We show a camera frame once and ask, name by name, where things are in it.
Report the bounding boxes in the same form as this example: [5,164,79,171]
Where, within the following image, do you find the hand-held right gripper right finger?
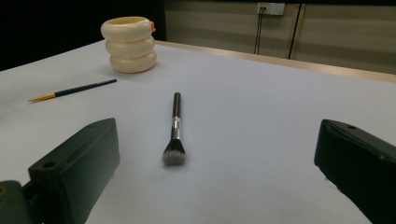
[313,119,396,224]

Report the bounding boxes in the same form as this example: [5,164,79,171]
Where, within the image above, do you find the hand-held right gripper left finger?
[27,117,120,224]

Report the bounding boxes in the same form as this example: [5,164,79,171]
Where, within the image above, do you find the thin gold-tipped dark brush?
[27,78,118,103]

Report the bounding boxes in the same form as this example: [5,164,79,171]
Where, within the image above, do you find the black makeup brush silver ferrule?
[162,91,188,167]

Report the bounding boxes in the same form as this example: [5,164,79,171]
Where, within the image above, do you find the cream ringed brush holder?
[100,16,158,75]

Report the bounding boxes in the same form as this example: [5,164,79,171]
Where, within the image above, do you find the white table sheet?
[0,39,396,224]

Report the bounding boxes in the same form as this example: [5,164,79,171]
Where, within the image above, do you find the wooden table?
[154,40,396,84]

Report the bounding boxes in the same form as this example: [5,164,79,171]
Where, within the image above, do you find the black curtain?
[0,0,166,72]

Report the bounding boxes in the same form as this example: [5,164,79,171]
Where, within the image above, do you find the black wall cable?
[253,8,266,56]

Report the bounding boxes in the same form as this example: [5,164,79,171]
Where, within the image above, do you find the white wall socket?
[256,2,286,16]

